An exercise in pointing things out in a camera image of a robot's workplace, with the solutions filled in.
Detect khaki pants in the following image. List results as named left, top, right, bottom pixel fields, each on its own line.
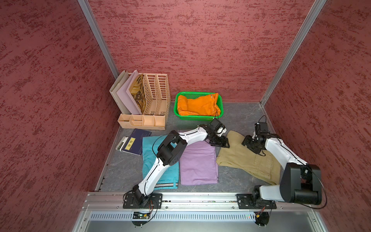
left=216, top=130, right=281, bottom=185

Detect purple pants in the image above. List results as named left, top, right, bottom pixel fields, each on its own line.
left=180, top=141, right=218, bottom=186

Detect orange pants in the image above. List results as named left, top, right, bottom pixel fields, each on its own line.
left=177, top=93, right=221, bottom=116

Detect green plastic basket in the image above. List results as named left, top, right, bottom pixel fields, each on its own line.
left=174, top=91, right=224, bottom=121

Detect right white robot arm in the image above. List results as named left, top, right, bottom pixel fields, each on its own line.
left=242, top=133, right=324, bottom=207

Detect teal folded shorts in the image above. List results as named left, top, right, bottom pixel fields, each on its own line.
left=142, top=135, right=180, bottom=190

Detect beige plastic file organizer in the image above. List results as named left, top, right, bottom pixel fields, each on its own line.
left=117, top=73, right=171, bottom=131

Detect dark blue notebook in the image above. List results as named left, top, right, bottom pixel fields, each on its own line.
left=116, top=129, right=152, bottom=156

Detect brown patterned book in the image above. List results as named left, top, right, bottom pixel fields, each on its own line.
left=128, top=73, right=146, bottom=114

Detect lilac folder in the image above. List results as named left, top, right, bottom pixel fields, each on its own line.
left=120, top=70, right=140, bottom=115

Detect grey folder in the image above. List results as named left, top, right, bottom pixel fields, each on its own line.
left=109, top=71, right=130, bottom=114

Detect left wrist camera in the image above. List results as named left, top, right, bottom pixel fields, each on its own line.
left=208, top=118, right=227, bottom=136

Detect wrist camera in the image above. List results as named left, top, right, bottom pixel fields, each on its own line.
left=208, top=118, right=227, bottom=136
left=253, top=122, right=270, bottom=137

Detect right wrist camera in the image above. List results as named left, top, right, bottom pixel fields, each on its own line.
left=253, top=122, right=270, bottom=137

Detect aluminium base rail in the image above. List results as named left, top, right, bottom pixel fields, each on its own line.
left=73, top=192, right=327, bottom=232

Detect right aluminium corner post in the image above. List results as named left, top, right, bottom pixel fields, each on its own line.
left=260, top=0, right=327, bottom=108

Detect aluminium corner post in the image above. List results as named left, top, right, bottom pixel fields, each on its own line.
left=260, top=0, right=327, bottom=108
left=78, top=0, right=119, bottom=79

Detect left aluminium corner post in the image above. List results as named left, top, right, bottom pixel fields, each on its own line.
left=78, top=0, right=119, bottom=79

